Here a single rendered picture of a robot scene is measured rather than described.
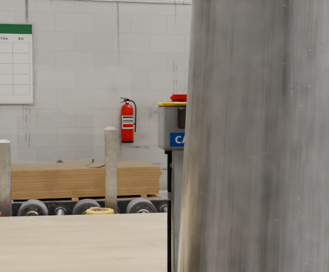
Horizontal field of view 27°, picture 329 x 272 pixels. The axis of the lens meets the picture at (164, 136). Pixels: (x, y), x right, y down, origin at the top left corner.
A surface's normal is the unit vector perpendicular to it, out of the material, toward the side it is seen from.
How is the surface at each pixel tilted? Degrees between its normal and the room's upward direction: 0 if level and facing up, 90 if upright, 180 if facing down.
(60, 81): 90
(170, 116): 90
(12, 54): 90
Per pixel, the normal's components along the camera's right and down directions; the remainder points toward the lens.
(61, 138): 0.25, 0.05
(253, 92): -0.43, -0.07
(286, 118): -0.14, -0.05
